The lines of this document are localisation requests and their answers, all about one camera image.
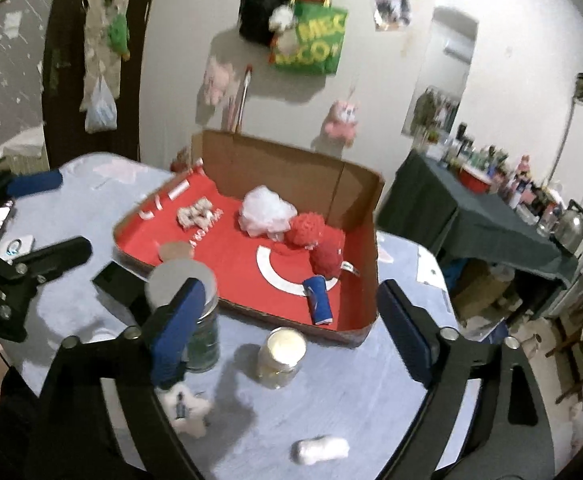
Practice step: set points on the wall mirror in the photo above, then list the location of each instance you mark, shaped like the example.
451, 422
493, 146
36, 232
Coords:
442, 80

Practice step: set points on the dark green tablecloth table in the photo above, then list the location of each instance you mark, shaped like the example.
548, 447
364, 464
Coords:
429, 206

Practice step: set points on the blue rolled cloth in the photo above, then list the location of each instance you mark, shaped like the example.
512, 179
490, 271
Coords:
317, 294

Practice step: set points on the large metal-lid glass jar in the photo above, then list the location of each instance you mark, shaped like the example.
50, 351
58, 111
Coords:
188, 287

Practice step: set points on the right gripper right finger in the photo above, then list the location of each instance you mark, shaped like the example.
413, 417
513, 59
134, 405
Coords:
509, 436

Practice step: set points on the green tote bag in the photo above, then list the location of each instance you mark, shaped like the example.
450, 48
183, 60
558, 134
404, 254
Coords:
315, 44

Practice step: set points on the green plush on door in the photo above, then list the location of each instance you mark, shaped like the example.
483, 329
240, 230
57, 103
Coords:
119, 36

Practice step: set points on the white wardrobe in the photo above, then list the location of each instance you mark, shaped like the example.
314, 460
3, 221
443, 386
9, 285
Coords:
567, 168

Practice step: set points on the red spiky ball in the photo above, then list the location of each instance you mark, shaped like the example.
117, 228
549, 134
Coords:
306, 230
326, 257

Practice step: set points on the small glass jar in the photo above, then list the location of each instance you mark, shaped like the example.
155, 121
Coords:
280, 357

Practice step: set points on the black bag on wall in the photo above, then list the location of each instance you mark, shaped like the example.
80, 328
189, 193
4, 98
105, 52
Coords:
253, 18

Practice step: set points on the black beauty cream box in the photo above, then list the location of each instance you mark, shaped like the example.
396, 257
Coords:
122, 293

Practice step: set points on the small white plush toy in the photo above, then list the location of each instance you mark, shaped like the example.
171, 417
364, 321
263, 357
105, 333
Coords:
282, 18

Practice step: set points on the red-tipped mop handle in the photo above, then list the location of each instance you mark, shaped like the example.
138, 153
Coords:
243, 98

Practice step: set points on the white rolled cloth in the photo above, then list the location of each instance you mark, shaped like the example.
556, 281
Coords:
320, 449

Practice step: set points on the plastic bag on door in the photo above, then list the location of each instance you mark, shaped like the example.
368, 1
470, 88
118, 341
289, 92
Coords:
101, 114

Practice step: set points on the red cardboard box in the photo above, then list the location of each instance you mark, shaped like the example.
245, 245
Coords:
258, 276

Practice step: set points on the photo on wall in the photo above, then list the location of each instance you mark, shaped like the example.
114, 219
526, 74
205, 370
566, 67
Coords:
392, 14

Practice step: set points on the light pink plush toy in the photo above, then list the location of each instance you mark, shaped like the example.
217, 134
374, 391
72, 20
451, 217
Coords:
220, 82

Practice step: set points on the steel kettle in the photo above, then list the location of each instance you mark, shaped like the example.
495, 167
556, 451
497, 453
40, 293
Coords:
568, 233

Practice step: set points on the patterned grey table cloth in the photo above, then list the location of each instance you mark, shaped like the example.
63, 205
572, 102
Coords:
362, 394

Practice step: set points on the white knotted rope toy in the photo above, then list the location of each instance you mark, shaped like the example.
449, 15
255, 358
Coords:
201, 215

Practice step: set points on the pink bear plush toy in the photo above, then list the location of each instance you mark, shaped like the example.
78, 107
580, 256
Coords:
341, 123

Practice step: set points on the white mesh bath pouf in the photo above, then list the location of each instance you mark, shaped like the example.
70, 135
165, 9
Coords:
264, 213

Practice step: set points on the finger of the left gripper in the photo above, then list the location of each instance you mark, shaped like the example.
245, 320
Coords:
12, 186
21, 278

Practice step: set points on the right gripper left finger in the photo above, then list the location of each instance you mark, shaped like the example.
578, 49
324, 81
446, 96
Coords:
78, 437

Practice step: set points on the white star plush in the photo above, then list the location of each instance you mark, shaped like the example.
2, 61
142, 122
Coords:
186, 411

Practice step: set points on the red bowl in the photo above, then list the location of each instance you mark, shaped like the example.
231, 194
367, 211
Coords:
474, 180

